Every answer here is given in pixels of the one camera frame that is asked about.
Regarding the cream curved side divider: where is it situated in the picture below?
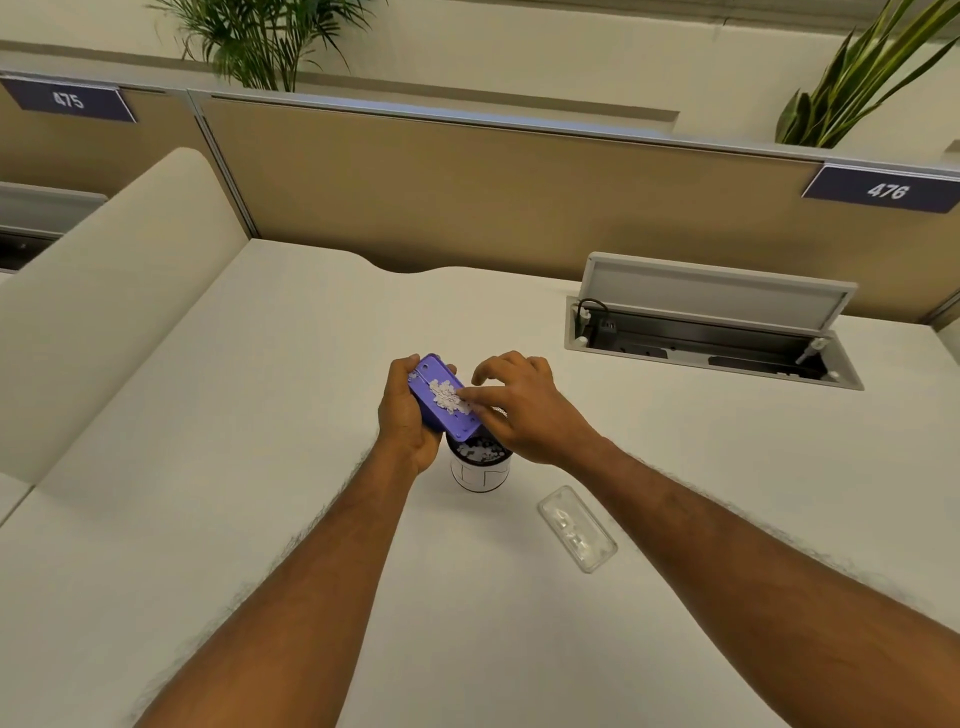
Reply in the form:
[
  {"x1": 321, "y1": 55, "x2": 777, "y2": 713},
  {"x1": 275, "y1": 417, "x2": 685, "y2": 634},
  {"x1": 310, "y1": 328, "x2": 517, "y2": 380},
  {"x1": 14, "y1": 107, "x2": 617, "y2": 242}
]
[{"x1": 0, "y1": 147, "x2": 250, "y2": 486}]

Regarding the dark blue number sign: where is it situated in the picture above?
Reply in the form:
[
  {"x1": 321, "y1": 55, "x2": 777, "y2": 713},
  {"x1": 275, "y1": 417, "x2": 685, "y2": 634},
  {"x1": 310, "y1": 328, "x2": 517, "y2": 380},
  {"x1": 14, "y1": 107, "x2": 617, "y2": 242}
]
[
  {"x1": 0, "y1": 78, "x2": 138, "y2": 124},
  {"x1": 801, "y1": 163, "x2": 960, "y2": 215}
]

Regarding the person's right hand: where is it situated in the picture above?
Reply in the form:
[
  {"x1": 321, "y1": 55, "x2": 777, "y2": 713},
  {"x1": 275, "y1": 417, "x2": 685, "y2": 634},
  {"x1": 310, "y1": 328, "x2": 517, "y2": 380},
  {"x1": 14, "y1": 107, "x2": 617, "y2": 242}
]
[{"x1": 456, "y1": 351, "x2": 603, "y2": 468}]

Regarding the pile of white paper bits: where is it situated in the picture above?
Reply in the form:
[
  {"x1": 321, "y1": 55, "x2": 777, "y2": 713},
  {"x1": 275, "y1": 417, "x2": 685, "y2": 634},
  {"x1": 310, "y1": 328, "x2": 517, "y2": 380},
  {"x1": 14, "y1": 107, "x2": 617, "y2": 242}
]
[{"x1": 428, "y1": 379, "x2": 474, "y2": 416}]

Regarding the grey desk cable box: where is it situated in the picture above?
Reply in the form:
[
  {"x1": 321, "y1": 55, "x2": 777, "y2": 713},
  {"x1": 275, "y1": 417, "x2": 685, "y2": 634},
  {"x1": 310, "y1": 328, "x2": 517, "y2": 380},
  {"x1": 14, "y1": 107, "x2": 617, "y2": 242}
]
[
  {"x1": 564, "y1": 252, "x2": 865, "y2": 392},
  {"x1": 0, "y1": 180, "x2": 109, "y2": 273}
]

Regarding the feathery green palm plant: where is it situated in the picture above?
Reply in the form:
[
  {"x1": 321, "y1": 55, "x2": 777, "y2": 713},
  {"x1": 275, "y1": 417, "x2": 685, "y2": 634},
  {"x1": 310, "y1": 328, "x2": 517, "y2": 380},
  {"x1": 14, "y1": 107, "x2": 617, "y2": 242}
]
[{"x1": 150, "y1": 0, "x2": 376, "y2": 93}]

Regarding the purple rectangular tray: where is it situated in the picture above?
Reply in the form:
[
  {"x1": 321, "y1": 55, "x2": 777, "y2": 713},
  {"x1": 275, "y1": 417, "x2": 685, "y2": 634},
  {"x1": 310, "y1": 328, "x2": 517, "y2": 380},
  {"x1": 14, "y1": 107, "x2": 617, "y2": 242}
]
[{"x1": 408, "y1": 354, "x2": 484, "y2": 443}]

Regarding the white cylindrical cup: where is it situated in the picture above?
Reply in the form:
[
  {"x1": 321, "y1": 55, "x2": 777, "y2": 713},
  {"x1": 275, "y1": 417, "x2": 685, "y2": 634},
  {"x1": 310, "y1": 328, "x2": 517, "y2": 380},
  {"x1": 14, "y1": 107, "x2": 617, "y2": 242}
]
[{"x1": 446, "y1": 431, "x2": 514, "y2": 494}]

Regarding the person's right forearm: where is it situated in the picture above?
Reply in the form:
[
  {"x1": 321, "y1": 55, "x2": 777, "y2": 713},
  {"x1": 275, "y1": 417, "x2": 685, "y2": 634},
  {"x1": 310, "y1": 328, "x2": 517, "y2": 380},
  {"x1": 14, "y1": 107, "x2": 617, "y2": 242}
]
[{"x1": 558, "y1": 438, "x2": 960, "y2": 728}]

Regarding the broad-leaf green plant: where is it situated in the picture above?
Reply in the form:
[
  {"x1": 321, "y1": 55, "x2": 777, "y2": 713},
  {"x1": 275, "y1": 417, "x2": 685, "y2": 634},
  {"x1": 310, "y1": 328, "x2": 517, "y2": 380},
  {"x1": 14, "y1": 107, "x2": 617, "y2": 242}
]
[{"x1": 774, "y1": 0, "x2": 960, "y2": 149}]

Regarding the clear plastic lid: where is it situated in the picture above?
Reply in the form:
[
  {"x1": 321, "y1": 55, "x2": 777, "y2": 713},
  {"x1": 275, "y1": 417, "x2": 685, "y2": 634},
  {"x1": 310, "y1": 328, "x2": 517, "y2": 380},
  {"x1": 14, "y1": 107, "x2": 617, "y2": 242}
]
[{"x1": 537, "y1": 485, "x2": 618, "y2": 575}]

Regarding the black cable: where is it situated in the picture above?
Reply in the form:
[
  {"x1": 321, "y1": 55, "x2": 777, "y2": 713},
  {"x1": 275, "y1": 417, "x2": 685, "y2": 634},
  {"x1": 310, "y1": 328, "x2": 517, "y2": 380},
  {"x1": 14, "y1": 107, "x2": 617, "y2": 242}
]
[{"x1": 576, "y1": 298, "x2": 618, "y2": 335}]

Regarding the beige desk partition panel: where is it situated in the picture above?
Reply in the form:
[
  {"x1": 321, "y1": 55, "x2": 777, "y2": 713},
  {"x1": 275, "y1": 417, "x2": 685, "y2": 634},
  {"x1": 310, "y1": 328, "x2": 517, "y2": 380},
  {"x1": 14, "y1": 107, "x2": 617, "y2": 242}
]
[
  {"x1": 0, "y1": 71, "x2": 256, "y2": 240},
  {"x1": 189, "y1": 90, "x2": 960, "y2": 324}
]

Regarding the person's left forearm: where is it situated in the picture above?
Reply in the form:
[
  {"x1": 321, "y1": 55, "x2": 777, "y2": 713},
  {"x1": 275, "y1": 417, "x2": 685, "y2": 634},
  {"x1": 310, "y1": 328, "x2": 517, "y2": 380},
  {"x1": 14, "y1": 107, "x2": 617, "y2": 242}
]
[{"x1": 135, "y1": 438, "x2": 432, "y2": 728}]

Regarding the person's left hand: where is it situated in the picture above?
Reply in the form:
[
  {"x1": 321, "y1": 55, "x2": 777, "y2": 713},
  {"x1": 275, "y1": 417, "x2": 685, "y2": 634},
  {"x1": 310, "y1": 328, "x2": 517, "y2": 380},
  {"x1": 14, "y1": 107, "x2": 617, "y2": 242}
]
[{"x1": 377, "y1": 354, "x2": 458, "y2": 477}]

